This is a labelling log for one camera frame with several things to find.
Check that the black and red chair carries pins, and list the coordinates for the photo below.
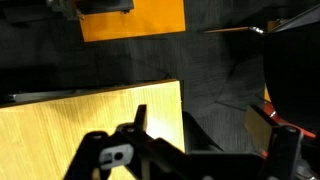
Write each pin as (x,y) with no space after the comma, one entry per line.
(293,73)

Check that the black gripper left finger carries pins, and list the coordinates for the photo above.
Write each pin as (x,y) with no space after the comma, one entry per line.
(96,156)

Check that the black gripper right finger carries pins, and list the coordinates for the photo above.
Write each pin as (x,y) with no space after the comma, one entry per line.
(280,146)

